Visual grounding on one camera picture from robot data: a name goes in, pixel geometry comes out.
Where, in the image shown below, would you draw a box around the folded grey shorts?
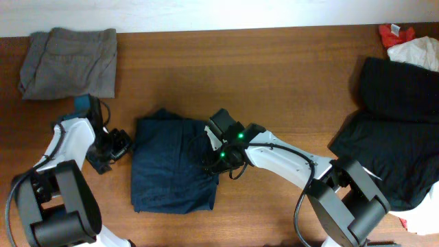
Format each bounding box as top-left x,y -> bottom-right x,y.
18,27 -> 117,100

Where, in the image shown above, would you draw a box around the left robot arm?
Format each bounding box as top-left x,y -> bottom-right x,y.
5,117 -> 134,247

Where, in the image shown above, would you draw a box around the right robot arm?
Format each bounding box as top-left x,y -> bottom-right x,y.
204,120 -> 390,246

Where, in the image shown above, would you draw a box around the navy blue shorts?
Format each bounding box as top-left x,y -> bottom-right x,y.
131,108 -> 219,214

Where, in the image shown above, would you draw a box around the red cloth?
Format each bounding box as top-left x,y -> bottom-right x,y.
378,24 -> 416,49

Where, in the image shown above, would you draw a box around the black shirt white stripe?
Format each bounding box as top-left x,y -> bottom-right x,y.
329,111 -> 438,211

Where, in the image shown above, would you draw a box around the white cloth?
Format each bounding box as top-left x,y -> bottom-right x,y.
387,36 -> 438,72

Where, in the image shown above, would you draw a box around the black shorts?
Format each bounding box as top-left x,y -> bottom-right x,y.
358,58 -> 438,124

